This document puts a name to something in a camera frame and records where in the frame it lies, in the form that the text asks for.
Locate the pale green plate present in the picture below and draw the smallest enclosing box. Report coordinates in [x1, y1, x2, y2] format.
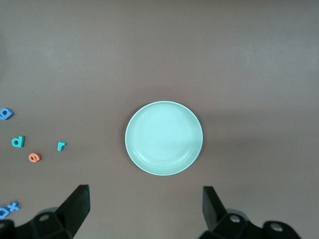
[125, 100, 204, 176]

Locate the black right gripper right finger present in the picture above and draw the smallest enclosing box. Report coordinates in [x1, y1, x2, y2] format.
[199, 186, 302, 239]

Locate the blue foam letter x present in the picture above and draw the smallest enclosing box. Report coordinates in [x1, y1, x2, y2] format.
[6, 201, 19, 213]

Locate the orange foam letter e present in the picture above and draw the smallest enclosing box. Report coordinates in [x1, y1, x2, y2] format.
[28, 152, 42, 163]

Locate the blue foam letter g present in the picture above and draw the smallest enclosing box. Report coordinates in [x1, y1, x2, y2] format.
[0, 107, 14, 121]

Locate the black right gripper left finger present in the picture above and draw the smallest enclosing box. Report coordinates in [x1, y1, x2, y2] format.
[0, 184, 91, 239]

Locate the brown table cover sheet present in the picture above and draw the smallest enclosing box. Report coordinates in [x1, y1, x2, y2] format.
[0, 0, 319, 239]

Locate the teal foam letter d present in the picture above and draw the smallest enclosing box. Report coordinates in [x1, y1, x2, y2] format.
[11, 135, 25, 148]

